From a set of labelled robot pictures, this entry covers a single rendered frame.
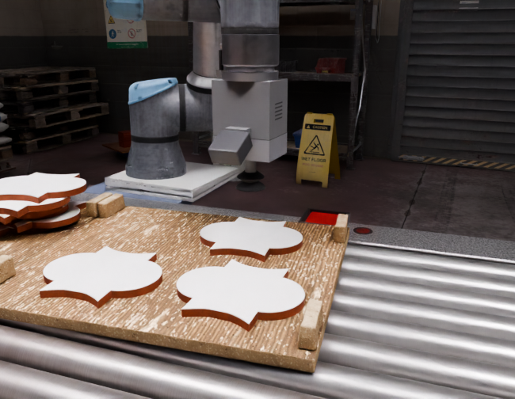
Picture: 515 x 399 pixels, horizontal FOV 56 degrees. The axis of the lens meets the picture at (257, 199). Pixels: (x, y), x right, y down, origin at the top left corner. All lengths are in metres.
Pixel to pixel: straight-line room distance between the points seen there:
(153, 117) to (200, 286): 0.67
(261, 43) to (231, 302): 0.31
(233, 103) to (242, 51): 0.07
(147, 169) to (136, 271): 0.59
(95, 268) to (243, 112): 0.27
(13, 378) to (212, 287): 0.22
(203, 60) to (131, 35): 5.35
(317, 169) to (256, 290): 3.69
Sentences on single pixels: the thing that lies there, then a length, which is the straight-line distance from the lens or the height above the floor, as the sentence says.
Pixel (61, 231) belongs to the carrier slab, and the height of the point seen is 0.94.
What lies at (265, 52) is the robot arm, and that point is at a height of 1.20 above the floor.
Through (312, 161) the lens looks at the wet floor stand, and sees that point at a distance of 4.24.
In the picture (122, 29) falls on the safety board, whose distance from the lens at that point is 6.57.
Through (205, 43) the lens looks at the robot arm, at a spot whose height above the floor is 1.21.
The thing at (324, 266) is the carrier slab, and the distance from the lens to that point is 0.65.
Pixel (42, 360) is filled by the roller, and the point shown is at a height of 0.91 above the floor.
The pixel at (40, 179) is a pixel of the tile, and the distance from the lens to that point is 0.87.
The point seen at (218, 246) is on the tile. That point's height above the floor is 0.95.
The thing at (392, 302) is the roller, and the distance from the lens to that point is 0.62.
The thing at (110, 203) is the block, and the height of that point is 0.96.
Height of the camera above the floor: 1.22
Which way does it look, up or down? 18 degrees down
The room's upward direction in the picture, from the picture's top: straight up
